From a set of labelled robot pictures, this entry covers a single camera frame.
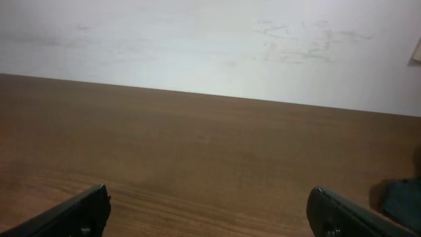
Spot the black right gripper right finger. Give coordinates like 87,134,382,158
306,186,417,237

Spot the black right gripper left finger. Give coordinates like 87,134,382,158
1,184,111,237

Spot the dark blue cloth piece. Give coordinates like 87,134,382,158
380,178,420,235

